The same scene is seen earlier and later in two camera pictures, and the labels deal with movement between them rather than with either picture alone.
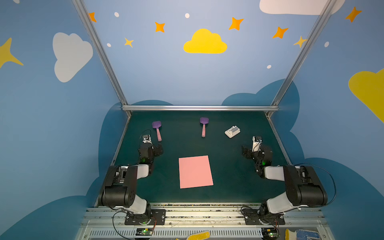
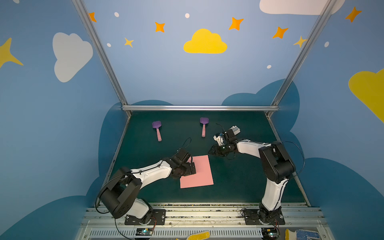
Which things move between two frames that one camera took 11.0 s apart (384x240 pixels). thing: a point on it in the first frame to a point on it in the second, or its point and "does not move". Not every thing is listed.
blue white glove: [300, 234] does not move
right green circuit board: [270, 233] does not move
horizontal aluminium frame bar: [200, 108] does not move
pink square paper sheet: [195, 172] does not move
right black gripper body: [246, 151] to [217, 149]
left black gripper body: [159, 149] to [191, 168]
